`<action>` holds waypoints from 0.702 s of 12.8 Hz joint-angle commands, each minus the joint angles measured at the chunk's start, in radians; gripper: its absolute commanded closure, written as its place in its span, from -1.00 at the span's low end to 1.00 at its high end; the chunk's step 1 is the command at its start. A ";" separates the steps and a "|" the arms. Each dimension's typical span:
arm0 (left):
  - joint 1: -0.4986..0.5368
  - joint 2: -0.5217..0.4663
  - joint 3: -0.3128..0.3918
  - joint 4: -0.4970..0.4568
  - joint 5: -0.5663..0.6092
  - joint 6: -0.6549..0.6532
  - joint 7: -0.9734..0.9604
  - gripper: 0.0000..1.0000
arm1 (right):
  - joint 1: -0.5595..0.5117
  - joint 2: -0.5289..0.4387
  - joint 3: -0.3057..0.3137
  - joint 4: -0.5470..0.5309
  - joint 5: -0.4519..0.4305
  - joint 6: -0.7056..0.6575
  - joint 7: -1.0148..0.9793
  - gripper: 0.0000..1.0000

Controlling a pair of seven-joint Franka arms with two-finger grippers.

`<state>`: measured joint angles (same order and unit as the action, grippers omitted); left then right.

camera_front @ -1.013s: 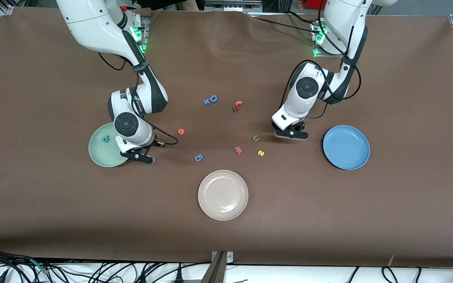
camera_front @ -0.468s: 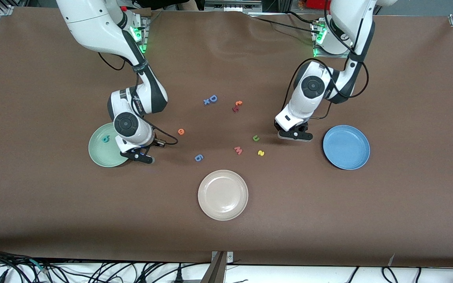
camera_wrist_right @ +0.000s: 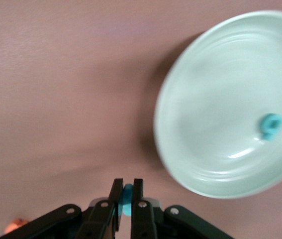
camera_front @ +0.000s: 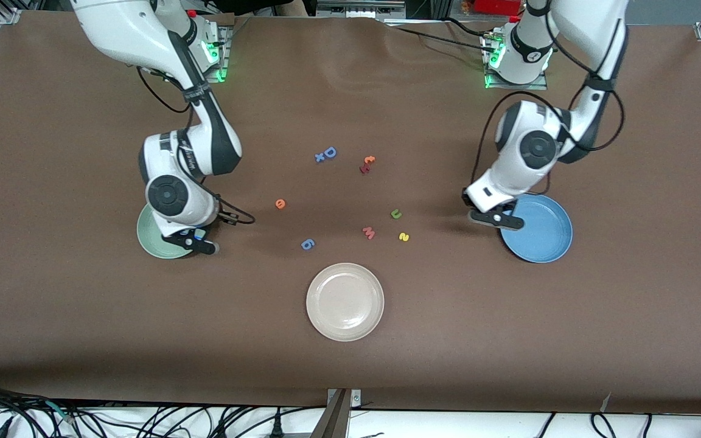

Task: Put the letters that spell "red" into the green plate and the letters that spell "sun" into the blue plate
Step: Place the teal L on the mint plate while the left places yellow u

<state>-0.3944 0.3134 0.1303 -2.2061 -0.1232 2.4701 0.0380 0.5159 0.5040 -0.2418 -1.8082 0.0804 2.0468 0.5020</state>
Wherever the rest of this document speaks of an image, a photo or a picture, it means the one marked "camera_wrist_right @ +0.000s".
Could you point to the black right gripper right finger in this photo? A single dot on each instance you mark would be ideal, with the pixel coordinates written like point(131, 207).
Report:
point(138, 196)

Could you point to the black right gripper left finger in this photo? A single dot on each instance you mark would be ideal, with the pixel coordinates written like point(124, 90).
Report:
point(117, 196)

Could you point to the teal digit one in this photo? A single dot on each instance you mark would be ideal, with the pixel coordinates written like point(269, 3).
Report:
point(127, 196)

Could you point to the orange letter e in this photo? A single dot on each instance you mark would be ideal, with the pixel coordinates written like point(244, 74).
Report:
point(14, 225)

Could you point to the teal digit six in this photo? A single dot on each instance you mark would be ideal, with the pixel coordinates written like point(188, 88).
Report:
point(267, 132)

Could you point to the light green plate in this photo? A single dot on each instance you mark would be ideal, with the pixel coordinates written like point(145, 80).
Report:
point(217, 99)

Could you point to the brown table mat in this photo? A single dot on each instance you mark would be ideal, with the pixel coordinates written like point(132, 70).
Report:
point(56, 74)

